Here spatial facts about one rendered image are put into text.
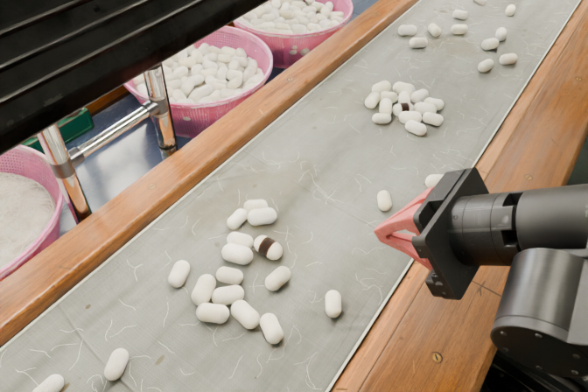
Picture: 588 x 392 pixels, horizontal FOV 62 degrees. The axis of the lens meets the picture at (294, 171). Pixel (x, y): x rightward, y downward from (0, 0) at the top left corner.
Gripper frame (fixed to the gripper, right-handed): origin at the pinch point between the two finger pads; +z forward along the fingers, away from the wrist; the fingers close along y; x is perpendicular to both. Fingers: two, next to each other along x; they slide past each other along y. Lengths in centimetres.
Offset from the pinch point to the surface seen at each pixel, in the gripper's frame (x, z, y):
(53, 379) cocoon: -5.4, 20.6, 27.3
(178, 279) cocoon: -4.2, 20.0, 12.2
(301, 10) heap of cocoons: -21, 47, -55
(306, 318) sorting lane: 6.0, 10.6, 6.6
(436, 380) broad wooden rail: 13.4, -2.0, 5.6
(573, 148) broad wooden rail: 15.2, -2.5, -38.1
